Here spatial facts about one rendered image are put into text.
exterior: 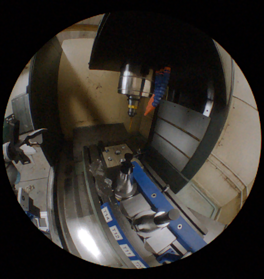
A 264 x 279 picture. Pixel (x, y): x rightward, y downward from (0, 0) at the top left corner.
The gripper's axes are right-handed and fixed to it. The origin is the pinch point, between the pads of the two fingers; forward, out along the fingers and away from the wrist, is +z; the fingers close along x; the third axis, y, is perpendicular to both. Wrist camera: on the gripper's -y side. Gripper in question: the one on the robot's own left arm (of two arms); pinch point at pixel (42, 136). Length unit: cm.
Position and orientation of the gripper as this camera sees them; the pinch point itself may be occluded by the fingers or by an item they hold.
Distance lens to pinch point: 35.1
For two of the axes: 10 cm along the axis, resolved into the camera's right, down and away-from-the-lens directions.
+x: 5.5, 4.9, -6.7
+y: -1.3, 8.5, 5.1
